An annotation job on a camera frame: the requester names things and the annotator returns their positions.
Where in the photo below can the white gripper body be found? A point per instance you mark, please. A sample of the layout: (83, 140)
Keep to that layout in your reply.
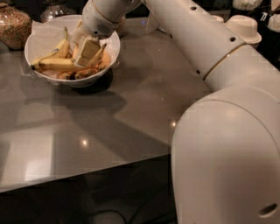
(94, 24)

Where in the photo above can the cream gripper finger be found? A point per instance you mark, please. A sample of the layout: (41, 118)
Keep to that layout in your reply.
(88, 48)
(78, 34)

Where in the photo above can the large front yellow banana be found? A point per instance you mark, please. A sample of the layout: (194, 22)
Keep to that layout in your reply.
(68, 64)

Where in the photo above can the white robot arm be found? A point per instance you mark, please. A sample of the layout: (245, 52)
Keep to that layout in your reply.
(225, 154)

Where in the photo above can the small back banana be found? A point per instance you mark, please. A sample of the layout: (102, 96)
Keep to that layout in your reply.
(75, 51)

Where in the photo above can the small banana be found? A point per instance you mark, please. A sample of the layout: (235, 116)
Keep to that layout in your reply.
(75, 51)
(77, 75)

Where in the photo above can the right orange banana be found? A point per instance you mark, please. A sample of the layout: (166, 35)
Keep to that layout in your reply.
(104, 62)

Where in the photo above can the left yellow banana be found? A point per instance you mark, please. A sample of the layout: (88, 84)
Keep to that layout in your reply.
(59, 52)

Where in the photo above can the bottom small banana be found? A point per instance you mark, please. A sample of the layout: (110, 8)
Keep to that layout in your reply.
(77, 75)

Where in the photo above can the white bowl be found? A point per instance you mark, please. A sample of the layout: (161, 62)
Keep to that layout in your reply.
(87, 81)

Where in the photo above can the white paper bowl liner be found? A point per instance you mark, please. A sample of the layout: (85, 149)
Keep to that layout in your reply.
(62, 38)

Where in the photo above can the right glass cereal jar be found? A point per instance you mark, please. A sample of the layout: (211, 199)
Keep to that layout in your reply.
(121, 25)

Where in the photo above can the glass cereal jar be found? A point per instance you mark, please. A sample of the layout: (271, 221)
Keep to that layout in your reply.
(15, 27)
(121, 25)

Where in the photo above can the middle glass jar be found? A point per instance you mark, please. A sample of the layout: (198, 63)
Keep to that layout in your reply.
(55, 9)

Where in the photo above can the white sign stand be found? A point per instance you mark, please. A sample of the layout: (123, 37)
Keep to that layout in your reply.
(152, 24)

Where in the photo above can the left glass cereal jar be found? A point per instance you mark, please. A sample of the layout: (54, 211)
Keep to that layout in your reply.
(15, 27)

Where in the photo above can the back stack paper bowls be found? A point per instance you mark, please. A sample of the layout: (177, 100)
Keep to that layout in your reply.
(218, 18)

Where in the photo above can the white container top right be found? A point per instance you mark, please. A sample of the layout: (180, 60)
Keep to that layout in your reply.
(246, 5)

